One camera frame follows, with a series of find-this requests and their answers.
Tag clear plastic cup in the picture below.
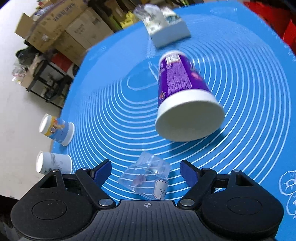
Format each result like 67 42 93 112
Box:
117 152 171 200

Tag white grey paper cup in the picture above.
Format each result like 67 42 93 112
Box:
36 151 73 175

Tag blue yellow paper cup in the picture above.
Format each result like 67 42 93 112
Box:
39 113 75 147

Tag purple paper cup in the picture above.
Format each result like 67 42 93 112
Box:
155 51 225 142

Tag blue silicone baking mat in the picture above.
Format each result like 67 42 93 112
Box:
52 1 295 240

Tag black metal shelf rack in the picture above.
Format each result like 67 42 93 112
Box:
21 59 73 109

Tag lower cardboard box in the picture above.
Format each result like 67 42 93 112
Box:
54 8 113 66

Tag cardboard box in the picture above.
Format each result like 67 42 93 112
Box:
54 8 113 66
15 0 87 53

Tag upper cardboard box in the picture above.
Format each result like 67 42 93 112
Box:
15 0 87 53

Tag white patterned tissue box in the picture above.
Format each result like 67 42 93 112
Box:
133 4 191 49

